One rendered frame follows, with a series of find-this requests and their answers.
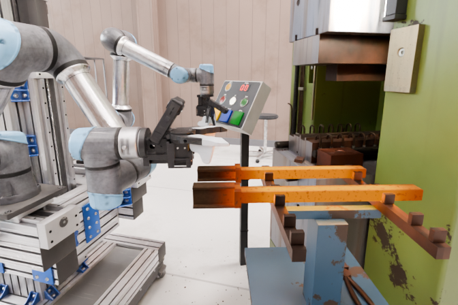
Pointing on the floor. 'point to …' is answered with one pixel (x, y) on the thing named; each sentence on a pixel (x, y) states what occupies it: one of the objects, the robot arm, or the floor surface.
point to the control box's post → (243, 203)
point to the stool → (265, 134)
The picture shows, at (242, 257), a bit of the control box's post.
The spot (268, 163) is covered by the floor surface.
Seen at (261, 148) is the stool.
